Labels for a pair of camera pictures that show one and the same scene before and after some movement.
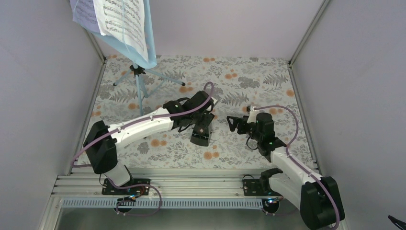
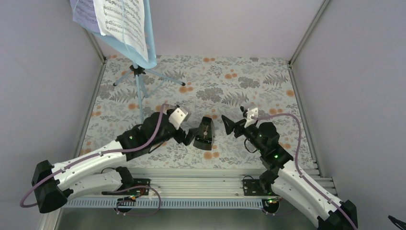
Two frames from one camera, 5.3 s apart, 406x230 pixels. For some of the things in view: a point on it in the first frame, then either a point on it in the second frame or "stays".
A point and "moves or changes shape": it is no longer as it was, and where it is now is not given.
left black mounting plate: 109,189 stays
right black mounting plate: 253,187 stays
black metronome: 200,136 moves or changes shape
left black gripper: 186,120 -> 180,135
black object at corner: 401,224 stays
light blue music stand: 139,64 stays
